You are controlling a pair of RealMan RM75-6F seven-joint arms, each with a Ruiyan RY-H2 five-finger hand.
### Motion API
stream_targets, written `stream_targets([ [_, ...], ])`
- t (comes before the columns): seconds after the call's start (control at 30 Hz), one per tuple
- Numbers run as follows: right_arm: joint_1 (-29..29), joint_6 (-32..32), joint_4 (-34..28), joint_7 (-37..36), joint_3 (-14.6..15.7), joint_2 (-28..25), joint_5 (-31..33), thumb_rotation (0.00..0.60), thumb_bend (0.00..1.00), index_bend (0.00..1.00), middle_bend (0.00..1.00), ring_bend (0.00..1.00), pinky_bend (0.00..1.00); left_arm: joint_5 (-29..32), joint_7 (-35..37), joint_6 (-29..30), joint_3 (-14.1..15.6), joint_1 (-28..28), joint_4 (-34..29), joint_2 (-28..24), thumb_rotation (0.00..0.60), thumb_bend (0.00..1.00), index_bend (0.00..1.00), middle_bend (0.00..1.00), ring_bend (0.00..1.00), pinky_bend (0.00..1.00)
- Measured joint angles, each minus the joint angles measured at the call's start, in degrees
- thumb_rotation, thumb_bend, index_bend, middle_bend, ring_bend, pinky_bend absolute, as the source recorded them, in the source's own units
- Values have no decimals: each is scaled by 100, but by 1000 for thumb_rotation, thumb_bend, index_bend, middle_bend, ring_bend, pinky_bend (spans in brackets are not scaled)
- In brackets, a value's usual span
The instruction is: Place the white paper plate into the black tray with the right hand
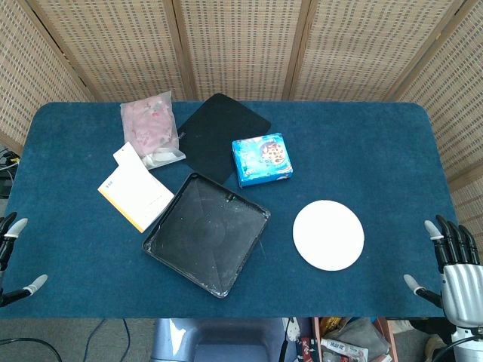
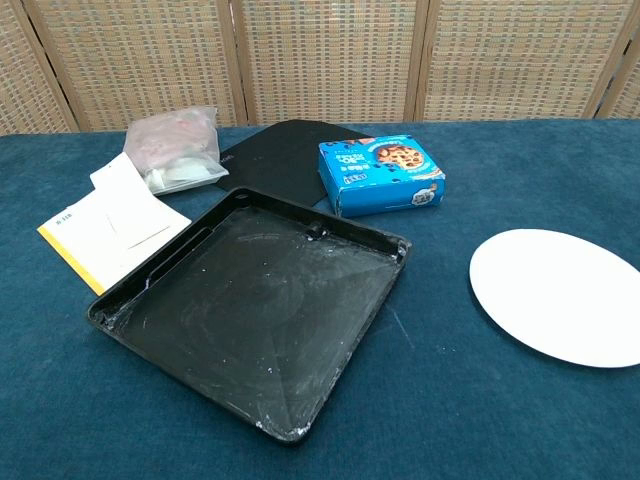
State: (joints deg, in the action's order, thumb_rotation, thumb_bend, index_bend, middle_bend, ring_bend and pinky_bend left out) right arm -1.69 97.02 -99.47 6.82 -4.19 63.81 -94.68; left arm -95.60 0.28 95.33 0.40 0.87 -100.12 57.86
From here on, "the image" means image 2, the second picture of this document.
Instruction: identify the blue cookie box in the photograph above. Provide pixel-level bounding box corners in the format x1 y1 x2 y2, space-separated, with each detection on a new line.
318 133 447 219

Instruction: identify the white round plate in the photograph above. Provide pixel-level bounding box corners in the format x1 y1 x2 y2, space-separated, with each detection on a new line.
468 228 640 370

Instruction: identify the blue velvet table cloth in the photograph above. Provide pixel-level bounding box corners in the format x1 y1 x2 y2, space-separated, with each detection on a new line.
0 118 640 480

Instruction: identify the white booklet with yellow edge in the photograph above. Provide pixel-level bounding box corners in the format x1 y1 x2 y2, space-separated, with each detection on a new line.
36 187 194 297

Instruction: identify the clear plastic bag with contents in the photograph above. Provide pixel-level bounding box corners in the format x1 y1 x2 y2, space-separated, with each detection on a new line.
123 105 231 196

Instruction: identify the woven rattan folding screen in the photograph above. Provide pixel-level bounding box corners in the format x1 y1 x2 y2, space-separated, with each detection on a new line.
0 0 640 135

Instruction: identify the black square plastic tray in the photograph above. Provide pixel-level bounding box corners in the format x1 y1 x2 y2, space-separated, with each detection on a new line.
86 186 413 447

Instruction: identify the white paper card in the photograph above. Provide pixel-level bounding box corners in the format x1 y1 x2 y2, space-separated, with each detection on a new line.
89 152 161 211

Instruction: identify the black mouse pad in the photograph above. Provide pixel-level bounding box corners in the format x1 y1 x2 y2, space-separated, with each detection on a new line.
211 119 372 208

